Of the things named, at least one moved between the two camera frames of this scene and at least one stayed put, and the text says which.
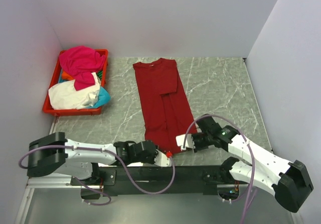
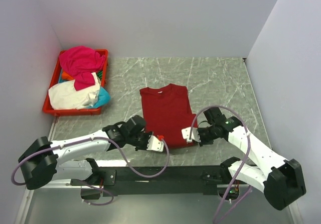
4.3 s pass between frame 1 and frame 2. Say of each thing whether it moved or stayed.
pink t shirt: stayed
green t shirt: stayed
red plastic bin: stayed
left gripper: moved
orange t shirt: stayed
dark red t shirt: moved
